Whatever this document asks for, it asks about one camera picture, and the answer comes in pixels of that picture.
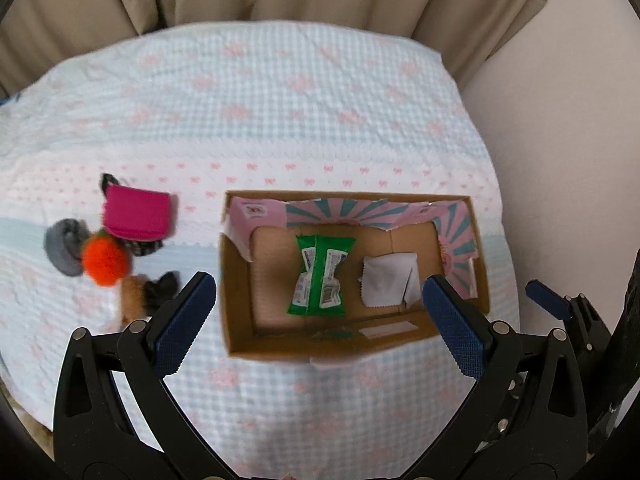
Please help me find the grey fluffy sock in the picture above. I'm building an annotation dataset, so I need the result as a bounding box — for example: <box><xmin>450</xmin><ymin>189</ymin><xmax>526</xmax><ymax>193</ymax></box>
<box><xmin>43</xmin><ymin>219</ymin><xmax>90</xmax><ymax>278</ymax></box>

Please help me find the magenta coin pouch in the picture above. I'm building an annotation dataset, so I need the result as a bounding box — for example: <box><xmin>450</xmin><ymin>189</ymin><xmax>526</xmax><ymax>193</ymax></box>
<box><xmin>101</xmin><ymin>174</ymin><xmax>172</xmax><ymax>242</ymax></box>

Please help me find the orange pompom toy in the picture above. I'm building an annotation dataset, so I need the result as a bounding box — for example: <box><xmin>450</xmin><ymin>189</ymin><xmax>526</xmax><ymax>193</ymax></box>
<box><xmin>81</xmin><ymin>234</ymin><xmax>131</xmax><ymax>287</ymax></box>

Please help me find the brown plush toy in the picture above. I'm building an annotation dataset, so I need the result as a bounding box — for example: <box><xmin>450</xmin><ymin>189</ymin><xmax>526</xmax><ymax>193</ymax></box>
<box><xmin>119</xmin><ymin>275</ymin><xmax>150</xmax><ymax>328</ymax></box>

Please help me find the light blue patterned blanket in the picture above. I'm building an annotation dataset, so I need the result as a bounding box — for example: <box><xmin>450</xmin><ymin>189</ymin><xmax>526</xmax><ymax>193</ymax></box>
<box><xmin>1</xmin><ymin>23</ymin><xmax>518</xmax><ymax>479</ymax></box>

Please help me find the pink cardboard box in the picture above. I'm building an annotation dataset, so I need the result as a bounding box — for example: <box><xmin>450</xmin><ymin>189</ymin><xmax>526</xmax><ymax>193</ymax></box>
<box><xmin>218</xmin><ymin>191</ymin><xmax>490</xmax><ymax>361</ymax></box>

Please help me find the white grey cloth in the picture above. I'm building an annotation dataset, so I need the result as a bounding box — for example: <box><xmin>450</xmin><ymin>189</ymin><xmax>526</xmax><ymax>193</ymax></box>
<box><xmin>359</xmin><ymin>252</ymin><xmax>421</xmax><ymax>308</ymax></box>

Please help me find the green snack packet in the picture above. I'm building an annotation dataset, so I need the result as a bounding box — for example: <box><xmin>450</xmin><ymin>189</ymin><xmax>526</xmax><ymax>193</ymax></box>
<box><xmin>286</xmin><ymin>234</ymin><xmax>356</xmax><ymax>318</ymax></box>

